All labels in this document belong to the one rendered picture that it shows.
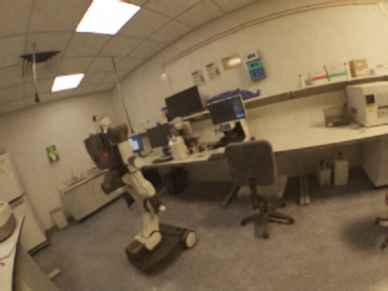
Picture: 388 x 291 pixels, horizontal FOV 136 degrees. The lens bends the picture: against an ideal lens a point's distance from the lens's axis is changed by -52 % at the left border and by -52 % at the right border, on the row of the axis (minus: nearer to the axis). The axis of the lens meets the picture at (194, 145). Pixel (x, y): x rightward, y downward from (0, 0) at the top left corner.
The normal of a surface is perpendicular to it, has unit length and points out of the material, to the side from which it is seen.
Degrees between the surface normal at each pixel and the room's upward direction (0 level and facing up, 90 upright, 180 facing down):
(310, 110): 90
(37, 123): 90
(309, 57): 90
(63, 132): 90
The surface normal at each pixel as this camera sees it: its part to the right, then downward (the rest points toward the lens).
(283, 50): -0.52, 0.31
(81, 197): 0.80, -0.14
